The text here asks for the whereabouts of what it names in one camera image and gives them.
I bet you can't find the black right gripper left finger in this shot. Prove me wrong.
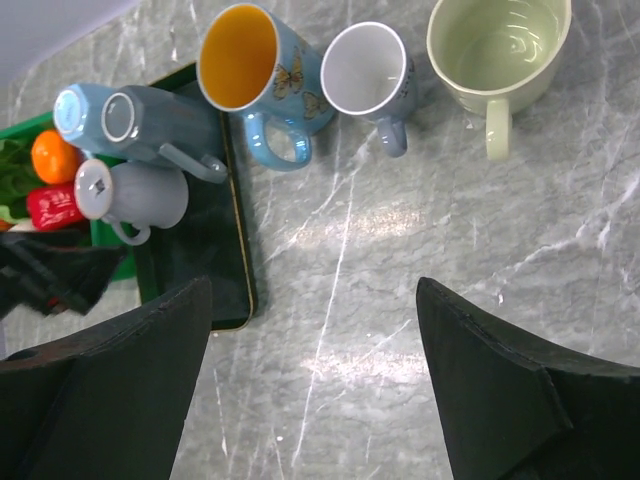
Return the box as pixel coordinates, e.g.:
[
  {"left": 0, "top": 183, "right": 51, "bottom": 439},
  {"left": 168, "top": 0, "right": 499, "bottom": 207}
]
[{"left": 1, "top": 277, "right": 212, "bottom": 479}]

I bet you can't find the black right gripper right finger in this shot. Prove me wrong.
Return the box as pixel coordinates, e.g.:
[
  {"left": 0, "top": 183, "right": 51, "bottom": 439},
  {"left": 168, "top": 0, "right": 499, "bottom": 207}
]
[{"left": 416, "top": 278, "right": 639, "bottom": 479}]

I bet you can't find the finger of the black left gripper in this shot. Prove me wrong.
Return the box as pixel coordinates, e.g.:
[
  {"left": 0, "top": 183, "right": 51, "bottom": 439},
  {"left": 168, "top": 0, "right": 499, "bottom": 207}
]
[{"left": 1, "top": 230, "right": 127, "bottom": 317}]

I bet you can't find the white grey mug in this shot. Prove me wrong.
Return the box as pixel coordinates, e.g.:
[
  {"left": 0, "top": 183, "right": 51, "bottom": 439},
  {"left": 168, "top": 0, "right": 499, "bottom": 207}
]
[{"left": 74, "top": 158, "right": 189, "bottom": 246}]

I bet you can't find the dark grey faceted mug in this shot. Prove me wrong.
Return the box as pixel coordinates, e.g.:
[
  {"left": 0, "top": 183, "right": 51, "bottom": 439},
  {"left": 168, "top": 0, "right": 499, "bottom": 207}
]
[{"left": 101, "top": 85, "right": 228, "bottom": 184}]

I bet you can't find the blue butterfly mug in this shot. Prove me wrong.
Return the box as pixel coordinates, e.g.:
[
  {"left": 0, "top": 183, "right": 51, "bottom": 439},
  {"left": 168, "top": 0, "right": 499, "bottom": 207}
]
[{"left": 196, "top": 3, "right": 335, "bottom": 172}]

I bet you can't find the light green mug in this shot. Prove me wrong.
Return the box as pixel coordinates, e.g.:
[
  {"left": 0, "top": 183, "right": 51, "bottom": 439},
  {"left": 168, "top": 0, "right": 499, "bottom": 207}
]
[{"left": 426, "top": 0, "right": 572, "bottom": 161}]

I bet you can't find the lavender blue small mug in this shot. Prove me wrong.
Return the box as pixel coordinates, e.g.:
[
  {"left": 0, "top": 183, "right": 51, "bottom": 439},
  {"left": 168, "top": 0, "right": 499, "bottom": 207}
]
[{"left": 320, "top": 21, "right": 418, "bottom": 158}]

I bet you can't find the light blue faceted mug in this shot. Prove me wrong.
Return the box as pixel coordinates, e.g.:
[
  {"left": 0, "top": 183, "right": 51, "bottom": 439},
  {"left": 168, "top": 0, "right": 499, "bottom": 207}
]
[{"left": 53, "top": 83, "right": 113, "bottom": 154}]

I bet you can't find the green plastic bin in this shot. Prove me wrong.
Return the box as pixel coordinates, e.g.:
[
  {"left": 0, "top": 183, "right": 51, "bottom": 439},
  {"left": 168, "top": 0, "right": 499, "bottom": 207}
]
[{"left": 1, "top": 111, "right": 136, "bottom": 281}]

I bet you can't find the red bell pepper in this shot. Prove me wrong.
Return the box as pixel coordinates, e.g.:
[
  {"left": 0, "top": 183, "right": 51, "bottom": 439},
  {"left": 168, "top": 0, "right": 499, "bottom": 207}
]
[{"left": 26, "top": 182, "right": 85, "bottom": 231}]

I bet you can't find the lettuce head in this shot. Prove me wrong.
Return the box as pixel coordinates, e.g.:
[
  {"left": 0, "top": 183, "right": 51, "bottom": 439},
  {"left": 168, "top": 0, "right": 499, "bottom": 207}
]
[{"left": 1, "top": 138, "right": 45, "bottom": 224}]

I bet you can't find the orange fruit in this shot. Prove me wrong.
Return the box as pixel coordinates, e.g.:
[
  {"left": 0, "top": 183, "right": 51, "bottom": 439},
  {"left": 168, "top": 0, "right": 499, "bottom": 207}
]
[{"left": 31, "top": 129, "right": 83, "bottom": 185}]

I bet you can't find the black tray gold rim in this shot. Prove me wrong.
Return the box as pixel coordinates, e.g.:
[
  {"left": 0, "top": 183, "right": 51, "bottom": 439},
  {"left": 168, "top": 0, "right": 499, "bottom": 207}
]
[{"left": 130, "top": 62, "right": 259, "bottom": 334}]

